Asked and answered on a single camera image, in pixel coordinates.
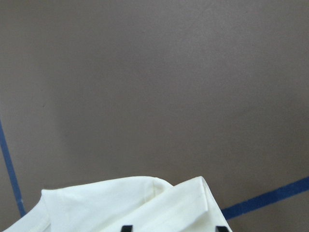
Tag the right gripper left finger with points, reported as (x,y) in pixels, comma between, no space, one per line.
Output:
(127,228)

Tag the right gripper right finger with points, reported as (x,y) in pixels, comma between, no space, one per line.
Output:
(222,229)

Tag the cream long-sleeve cat shirt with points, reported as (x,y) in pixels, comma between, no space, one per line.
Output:
(147,203)

